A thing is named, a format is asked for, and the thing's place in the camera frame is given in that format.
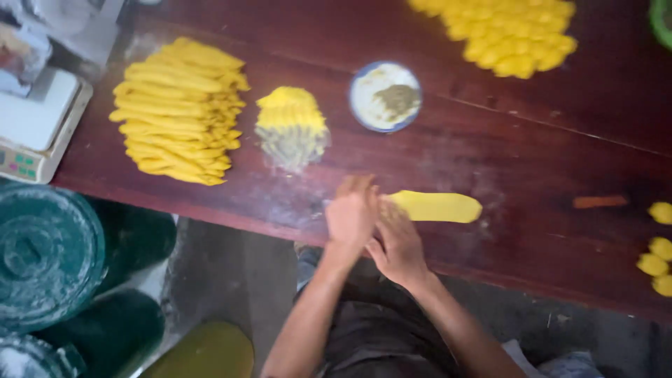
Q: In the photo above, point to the person's left hand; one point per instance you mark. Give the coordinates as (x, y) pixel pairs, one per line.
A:
(350, 215)

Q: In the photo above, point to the person's right hand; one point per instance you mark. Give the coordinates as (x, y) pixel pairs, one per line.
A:
(398, 245)

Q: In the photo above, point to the person's left fingers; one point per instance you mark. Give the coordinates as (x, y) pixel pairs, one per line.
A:
(357, 189)

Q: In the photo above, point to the person's right fingers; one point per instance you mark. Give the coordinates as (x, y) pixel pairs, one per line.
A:
(391, 218)

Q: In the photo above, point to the yellow dough strip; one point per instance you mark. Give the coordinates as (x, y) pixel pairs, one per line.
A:
(438, 206)

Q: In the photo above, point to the small stack of dough strips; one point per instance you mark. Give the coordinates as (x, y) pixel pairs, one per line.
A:
(291, 126)

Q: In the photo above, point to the blue-rimmed bowl of flour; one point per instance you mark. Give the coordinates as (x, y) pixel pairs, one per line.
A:
(386, 96)

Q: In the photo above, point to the person's dark apron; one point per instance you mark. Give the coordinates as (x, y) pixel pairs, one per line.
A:
(378, 325)

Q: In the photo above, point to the pile of yellow dough strips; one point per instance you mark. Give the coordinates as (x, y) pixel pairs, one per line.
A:
(178, 113)

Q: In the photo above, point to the orange wooden stick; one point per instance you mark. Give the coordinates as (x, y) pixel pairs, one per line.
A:
(599, 201)

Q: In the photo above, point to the heap of yellow dough balls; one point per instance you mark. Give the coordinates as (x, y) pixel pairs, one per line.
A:
(504, 34)

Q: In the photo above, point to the yellow round lid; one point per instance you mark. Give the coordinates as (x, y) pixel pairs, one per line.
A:
(204, 351)

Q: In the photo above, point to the dark green bucket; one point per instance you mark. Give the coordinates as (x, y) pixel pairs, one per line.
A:
(110, 328)
(134, 239)

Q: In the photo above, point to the teal plastic bucket lid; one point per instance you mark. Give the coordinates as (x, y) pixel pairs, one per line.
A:
(31, 359)
(44, 257)

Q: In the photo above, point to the white kitchen scale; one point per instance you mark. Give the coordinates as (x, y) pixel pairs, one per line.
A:
(36, 126)

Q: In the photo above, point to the green plastic basket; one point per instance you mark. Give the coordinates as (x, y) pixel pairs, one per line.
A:
(662, 21)

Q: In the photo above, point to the clear plastic bags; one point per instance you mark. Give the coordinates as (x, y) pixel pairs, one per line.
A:
(23, 50)

